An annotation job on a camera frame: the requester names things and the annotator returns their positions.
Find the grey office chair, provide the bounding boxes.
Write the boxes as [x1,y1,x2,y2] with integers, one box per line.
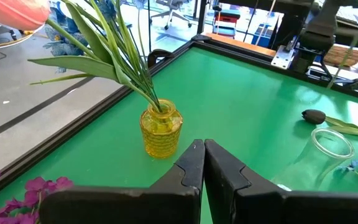
[150,0,193,31]

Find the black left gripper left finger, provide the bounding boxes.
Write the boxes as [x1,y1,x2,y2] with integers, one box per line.
[39,139,205,224]

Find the pink artificial tulip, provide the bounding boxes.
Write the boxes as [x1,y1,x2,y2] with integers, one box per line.
[0,0,164,113]

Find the dark artificial tulip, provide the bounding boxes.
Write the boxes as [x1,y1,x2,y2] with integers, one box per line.
[301,108,358,139]

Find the blue box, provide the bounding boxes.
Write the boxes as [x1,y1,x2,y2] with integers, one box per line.
[250,23,279,49]

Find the yellow textured glass vase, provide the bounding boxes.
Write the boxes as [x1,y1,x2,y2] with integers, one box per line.
[139,98,183,159]

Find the silver metal bracket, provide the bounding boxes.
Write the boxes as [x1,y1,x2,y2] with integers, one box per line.
[270,45,295,70]

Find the purple artificial flower bunch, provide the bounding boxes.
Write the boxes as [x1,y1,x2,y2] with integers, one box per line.
[0,169,74,224]

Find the green table mat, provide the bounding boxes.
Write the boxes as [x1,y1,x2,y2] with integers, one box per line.
[0,46,358,224]

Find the woven mat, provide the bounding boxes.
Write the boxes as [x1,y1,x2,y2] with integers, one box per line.
[323,45,358,68]

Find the red and teal cart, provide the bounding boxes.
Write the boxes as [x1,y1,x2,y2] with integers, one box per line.
[212,4,241,40]

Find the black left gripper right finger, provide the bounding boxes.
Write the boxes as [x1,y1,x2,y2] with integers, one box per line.
[204,138,358,224]

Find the clear glass vase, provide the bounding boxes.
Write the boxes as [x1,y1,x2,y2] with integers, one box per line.
[270,127,356,192]

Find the black table clamp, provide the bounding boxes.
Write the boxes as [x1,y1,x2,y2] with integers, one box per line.
[147,49,175,68]

